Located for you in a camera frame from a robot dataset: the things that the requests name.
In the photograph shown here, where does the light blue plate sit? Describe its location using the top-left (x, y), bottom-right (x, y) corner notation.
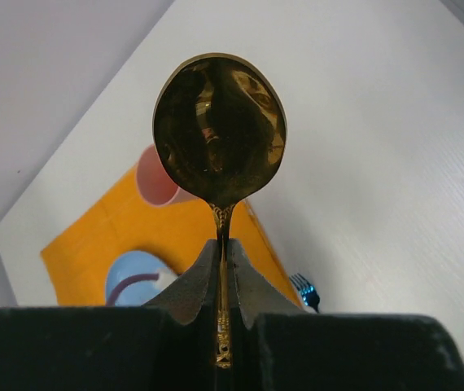
top-left (105, 251), bottom-right (177, 306)

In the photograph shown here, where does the blue metal fork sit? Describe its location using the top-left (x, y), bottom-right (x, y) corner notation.
top-left (289, 274), bottom-right (321, 313)

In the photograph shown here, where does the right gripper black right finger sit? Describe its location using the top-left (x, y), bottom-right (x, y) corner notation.
top-left (228, 239), bottom-right (464, 390)

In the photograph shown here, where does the pink plastic cup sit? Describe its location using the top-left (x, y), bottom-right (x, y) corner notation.
top-left (135, 145), bottom-right (196, 208)

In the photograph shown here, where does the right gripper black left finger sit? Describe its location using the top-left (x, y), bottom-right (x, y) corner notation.
top-left (0, 240), bottom-right (221, 390)

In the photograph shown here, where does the gold ornate spoon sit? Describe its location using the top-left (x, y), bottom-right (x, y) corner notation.
top-left (152, 53), bottom-right (287, 369)

